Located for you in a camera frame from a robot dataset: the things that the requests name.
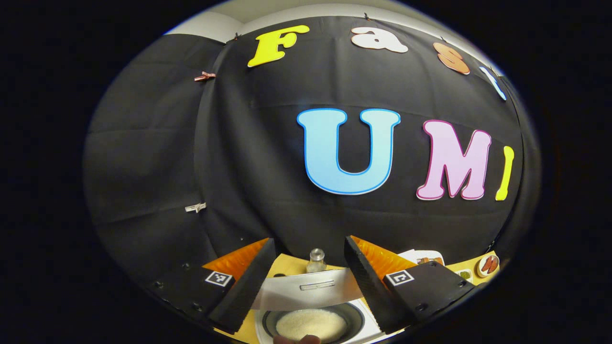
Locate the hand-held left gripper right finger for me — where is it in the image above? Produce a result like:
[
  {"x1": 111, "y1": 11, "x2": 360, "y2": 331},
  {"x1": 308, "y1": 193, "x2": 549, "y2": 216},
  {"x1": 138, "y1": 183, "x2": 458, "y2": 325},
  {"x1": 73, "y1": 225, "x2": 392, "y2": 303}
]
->
[{"x1": 344, "y1": 235, "x2": 476, "y2": 335}]

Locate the small glass bottle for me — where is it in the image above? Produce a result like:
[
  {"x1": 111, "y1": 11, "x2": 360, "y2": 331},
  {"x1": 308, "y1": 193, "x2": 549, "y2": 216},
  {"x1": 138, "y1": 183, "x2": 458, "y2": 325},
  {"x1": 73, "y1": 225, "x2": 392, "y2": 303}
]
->
[{"x1": 306, "y1": 248, "x2": 328, "y2": 274}]

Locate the white rice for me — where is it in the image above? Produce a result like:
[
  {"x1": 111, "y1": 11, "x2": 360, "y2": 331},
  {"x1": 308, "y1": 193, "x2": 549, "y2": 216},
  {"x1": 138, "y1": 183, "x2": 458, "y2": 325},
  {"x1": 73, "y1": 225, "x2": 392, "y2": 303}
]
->
[{"x1": 276, "y1": 309, "x2": 348, "y2": 343}]

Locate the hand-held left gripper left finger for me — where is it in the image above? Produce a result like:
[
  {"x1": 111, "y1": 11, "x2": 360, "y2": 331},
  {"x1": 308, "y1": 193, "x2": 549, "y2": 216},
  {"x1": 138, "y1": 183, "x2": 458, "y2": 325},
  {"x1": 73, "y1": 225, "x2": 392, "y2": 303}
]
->
[{"x1": 148, "y1": 237, "x2": 278, "y2": 335}]

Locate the white rice cooker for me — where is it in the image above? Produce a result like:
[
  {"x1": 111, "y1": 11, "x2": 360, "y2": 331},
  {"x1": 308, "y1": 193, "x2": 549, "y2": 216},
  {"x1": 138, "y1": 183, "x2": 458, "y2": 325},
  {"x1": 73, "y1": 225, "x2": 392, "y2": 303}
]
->
[{"x1": 251, "y1": 268, "x2": 385, "y2": 344}]

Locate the white round plate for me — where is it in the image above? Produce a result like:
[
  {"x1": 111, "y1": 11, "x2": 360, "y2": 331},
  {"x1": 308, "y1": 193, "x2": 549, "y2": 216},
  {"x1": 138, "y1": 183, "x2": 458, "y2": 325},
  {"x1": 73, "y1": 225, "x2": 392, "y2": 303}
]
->
[{"x1": 477, "y1": 254, "x2": 500, "y2": 279}]

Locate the black backdrop cloth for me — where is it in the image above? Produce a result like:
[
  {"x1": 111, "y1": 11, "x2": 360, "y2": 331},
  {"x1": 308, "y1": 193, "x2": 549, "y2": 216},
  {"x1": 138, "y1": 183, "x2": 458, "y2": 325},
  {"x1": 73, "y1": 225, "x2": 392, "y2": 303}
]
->
[{"x1": 84, "y1": 17, "x2": 542, "y2": 290}]

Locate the white toaster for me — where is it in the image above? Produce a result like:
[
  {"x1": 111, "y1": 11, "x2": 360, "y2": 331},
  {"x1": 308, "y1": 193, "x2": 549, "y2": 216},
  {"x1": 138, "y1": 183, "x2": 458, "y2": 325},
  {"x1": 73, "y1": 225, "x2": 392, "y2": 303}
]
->
[{"x1": 399, "y1": 249, "x2": 445, "y2": 267}]

